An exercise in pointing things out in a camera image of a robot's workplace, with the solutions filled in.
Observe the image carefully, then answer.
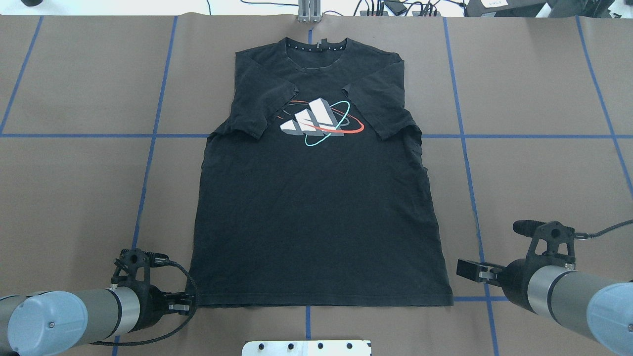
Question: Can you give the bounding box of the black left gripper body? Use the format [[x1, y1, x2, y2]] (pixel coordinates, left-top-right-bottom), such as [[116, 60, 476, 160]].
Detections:
[[136, 285, 168, 329]]

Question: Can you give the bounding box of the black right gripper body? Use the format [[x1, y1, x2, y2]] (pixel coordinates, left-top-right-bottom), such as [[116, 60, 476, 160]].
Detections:
[[497, 259, 532, 312]]

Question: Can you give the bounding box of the black graphic t-shirt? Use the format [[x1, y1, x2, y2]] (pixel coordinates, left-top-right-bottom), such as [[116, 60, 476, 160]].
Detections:
[[188, 38, 453, 308]]

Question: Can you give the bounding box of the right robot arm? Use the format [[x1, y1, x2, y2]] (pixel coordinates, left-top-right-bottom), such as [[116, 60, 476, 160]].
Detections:
[[456, 259, 633, 356]]

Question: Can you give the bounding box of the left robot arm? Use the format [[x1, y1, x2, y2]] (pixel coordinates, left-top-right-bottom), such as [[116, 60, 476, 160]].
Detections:
[[1, 284, 196, 356]]

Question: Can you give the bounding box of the black monitor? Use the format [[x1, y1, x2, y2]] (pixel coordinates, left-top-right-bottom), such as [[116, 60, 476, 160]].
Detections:
[[464, 0, 547, 18]]

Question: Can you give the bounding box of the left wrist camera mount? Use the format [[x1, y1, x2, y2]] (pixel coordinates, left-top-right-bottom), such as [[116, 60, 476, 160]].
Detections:
[[110, 248, 171, 287]]

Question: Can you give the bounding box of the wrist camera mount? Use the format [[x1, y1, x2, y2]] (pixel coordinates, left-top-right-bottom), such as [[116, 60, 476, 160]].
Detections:
[[110, 248, 171, 287], [512, 220, 592, 271]]

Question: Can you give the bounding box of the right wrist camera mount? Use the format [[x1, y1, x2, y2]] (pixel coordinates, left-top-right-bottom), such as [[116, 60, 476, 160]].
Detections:
[[512, 220, 592, 271]]

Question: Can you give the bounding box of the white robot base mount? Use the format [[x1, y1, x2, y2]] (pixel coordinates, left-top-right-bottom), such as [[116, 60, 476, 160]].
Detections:
[[241, 340, 373, 356]]

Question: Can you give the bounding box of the aluminium frame post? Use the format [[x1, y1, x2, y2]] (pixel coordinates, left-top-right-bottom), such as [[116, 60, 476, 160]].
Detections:
[[298, 0, 322, 23]]

